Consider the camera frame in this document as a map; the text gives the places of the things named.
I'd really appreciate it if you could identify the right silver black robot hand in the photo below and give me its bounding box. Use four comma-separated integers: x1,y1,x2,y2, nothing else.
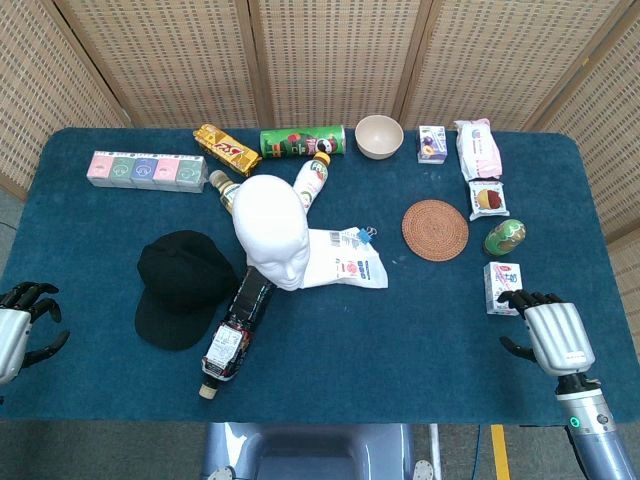
496,289,597,377

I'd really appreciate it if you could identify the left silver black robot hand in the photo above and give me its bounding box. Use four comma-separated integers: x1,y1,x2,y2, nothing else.
0,281,71,386

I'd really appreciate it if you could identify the black cap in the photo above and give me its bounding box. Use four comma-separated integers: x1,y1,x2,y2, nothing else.
134,229,240,352

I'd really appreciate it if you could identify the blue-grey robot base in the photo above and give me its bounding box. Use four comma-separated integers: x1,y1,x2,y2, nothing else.
202,422,416,480

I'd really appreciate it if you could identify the white foam mannequin head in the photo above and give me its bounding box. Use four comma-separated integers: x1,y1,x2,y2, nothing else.
231,174,312,293

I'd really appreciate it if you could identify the white pink milk carton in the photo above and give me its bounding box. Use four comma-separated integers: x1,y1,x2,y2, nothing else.
482,261,524,317

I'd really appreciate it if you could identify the green egg-shaped toy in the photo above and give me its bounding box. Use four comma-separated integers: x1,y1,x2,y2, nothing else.
483,218,527,257

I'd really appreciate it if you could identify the small packet with fruit print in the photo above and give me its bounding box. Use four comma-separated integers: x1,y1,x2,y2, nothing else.
467,179,510,222

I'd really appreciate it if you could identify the round woven rattan coaster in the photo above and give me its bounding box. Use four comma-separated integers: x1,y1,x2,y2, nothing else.
402,199,470,262

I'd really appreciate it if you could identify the white pink snack bag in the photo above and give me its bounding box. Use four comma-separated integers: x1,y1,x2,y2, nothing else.
453,118,503,182

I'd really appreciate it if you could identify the blue table cloth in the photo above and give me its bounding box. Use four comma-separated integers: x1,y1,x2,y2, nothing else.
0,127,640,426

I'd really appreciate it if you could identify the multicolour tissue pack row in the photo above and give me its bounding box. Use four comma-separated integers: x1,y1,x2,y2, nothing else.
86,150,210,194

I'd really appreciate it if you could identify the white printed plastic bag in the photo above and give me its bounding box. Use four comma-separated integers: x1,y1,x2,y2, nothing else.
299,227,390,291

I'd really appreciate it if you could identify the large dark tea bottle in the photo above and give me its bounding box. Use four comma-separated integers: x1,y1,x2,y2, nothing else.
198,267,275,400

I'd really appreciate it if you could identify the purple white juice carton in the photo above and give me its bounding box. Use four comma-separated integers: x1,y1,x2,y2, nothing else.
417,125,448,165

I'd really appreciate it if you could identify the clear bottle with yellow liquid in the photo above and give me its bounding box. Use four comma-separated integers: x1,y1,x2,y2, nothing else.
208,169,242,214

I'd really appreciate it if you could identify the beige bowl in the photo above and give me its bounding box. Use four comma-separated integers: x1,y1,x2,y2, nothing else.
354,114,405,161

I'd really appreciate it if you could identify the gold yellow biscuit pack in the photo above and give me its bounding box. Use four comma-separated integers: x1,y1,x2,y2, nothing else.
193,123,263,178

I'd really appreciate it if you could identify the white bottle with gold cap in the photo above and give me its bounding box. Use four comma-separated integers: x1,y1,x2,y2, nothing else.
292,152,332,211

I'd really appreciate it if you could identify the green Pringles can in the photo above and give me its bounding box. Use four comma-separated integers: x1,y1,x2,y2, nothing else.
259,124,347,161

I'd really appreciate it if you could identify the woven bamboo folding screen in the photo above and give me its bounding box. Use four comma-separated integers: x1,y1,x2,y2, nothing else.
0,0,640,246

